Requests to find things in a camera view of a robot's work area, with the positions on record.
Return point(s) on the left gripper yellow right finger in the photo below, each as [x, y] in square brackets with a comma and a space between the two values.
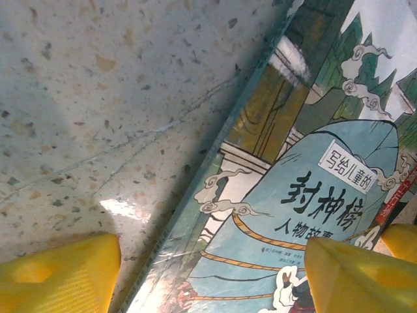
[358, 283]

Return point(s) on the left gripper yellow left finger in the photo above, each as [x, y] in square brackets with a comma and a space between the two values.
[58, 280]

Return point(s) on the illustrated Chinese children's book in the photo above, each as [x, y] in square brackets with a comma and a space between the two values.
[293, 130]

